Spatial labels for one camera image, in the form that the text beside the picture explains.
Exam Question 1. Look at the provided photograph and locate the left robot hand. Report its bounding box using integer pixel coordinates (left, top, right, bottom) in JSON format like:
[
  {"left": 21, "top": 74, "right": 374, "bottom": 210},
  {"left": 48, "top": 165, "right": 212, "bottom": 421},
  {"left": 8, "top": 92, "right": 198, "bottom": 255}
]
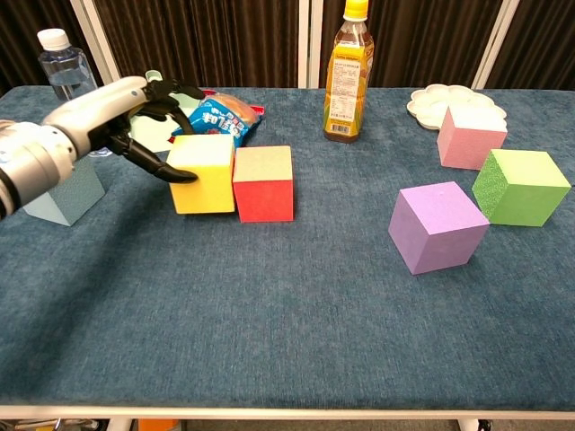
[{"left": 42, "top": 75, "right": 206, "bottom": 185}]

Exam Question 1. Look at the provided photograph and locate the mint green dustpan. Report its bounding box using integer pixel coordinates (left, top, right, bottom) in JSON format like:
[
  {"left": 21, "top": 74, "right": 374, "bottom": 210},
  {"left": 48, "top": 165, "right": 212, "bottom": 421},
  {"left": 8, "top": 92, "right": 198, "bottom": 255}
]
[{"left": 128, "top": 69, "right": 202, "bottom": 154}]

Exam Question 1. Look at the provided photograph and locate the green foam cube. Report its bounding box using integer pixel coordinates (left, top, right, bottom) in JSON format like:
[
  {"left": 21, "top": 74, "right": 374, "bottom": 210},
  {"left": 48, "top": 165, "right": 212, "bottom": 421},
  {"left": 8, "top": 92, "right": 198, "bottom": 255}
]
[{"left": 471, "top": 148, "right": 572, "bottom": 228}]

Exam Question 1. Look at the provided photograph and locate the blue snack bag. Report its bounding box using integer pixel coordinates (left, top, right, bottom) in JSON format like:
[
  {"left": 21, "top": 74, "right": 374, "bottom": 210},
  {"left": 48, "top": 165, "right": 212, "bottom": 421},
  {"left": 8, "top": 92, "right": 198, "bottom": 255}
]
[{"left": 172, "top": 89, "right": 265, "bottom": 149}]

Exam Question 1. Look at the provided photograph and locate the blue table mat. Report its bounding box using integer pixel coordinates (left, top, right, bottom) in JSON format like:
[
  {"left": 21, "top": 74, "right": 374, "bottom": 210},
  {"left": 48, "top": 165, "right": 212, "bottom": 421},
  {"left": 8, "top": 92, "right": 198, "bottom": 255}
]
[{"left": 0, "top": 85, "right": 575, "bottom": 412}]

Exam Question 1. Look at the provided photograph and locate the clear plastic water bottle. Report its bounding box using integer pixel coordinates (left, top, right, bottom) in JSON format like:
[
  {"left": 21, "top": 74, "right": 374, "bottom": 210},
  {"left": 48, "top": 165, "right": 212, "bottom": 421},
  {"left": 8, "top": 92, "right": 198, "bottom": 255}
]
[{"left": 36, "top": 28, "right": 113, "bottom": 158}]

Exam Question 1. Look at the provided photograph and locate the pink foam cube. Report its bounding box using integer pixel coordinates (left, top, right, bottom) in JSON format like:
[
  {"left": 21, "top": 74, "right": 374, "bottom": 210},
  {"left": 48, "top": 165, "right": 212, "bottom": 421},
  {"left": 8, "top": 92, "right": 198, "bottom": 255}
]
[{"left": 436, "top": 106, "right": 509, "bottom": 172}]

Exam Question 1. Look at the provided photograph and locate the purple foam cube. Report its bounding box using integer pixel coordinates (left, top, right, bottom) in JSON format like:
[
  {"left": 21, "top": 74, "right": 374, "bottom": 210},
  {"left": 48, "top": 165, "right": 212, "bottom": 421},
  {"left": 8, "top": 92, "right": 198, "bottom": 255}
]
[{"left": 387, "top": 180, "right": 491, "bottom": 276}]

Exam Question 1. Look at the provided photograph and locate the light blue foam cube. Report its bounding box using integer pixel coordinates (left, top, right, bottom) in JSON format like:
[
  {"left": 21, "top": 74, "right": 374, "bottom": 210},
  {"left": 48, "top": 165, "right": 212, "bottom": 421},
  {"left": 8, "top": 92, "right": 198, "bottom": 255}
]
[{"left": 22, "top": 154, "right": 107, "bottom": 227}]

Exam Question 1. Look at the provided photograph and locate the yellow foam cube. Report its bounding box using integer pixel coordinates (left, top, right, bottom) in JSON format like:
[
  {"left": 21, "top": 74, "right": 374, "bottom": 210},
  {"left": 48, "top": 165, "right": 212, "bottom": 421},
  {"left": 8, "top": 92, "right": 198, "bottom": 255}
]
[{"left": 165, "top": 133, "right": 237, "bottom": 216}]

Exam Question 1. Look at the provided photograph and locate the red foam cube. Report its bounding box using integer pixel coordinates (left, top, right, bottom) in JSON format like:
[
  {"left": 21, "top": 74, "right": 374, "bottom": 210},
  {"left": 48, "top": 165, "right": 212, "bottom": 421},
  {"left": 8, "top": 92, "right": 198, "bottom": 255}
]
[{"left": 232, "top": 145, "right": 296, "bottom": 224}]

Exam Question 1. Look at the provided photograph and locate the white flower paint palette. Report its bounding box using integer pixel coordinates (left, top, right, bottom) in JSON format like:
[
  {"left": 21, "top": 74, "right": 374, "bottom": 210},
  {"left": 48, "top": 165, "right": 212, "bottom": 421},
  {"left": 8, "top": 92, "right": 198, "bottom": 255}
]
[{"left": 406, "top": 84, "right": 508, "bottom": 131}]

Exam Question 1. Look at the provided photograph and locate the yellow-capped tea bottle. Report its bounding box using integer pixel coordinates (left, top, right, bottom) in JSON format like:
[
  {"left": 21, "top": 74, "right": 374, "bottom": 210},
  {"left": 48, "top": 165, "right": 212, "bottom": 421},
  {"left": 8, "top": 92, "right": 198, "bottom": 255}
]
[{"left": 323, "top": 0, "right": 375, "bottom": 144}]

